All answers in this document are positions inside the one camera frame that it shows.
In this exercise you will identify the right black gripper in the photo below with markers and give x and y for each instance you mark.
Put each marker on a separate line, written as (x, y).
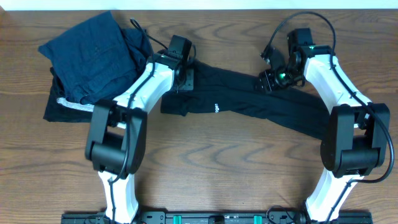
(264, 81)

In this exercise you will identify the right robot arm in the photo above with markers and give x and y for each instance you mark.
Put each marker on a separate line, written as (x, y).
(357, 136)

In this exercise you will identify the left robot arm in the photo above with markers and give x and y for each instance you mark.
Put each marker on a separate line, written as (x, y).
(116, 140)

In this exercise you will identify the folded black garment white stripe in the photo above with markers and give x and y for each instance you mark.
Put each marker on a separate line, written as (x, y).
(64, 105)

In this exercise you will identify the folded dark blue shorts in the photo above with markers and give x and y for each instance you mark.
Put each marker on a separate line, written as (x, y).
(97, 59)

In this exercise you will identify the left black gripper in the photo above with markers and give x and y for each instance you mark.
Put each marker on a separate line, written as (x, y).
(188, 80)

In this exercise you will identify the black polo shirt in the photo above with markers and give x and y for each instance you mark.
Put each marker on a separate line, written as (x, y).
(216, 90)

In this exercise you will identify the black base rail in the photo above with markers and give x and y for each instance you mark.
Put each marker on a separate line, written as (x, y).
(154, 217)

